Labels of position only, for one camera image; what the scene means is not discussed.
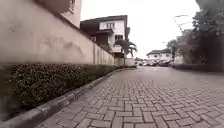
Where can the palm tree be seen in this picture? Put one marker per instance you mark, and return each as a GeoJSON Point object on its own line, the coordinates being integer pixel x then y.
{"type": "Point", "coordinates": [126, 46]}

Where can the white two-storey dark-roofed house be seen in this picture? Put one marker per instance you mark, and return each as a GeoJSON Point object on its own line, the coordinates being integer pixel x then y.
{"type": "Point", "coordinates": [116, 28]}

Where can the row of parked cars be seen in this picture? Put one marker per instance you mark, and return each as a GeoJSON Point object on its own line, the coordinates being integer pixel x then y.
{"type": "Point", "coordinates": [156, 62]}

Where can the red brick paved road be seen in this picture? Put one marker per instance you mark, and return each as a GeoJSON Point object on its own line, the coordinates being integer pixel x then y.
{"type": "Point", "coordinates": [143, 96]}

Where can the pink building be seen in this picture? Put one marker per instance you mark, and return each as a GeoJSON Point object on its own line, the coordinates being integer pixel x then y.
{"type": "Point", "coordinates": [75, 13]}

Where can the low clipped green hedge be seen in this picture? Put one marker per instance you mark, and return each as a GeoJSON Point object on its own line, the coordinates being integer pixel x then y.
{"type": "Point", "coordinates": [43, 81]}

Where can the grey concrete kerb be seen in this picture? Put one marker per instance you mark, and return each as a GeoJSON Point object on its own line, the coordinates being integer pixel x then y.
{"type": "Point", "coordinates": [50, 106]}

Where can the low dark hedge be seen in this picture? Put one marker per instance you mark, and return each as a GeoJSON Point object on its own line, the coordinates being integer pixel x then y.
{"type": "Point", "coordinates": [196, 67]}

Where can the dark trees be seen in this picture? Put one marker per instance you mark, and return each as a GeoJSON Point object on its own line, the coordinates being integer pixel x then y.
{"type": "Point", "coordinates": [206, 36]}

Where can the long pale boundary wall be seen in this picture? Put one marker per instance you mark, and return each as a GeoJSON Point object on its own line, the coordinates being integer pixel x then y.
{"type": "Point", "coordinates": [36, 36]}

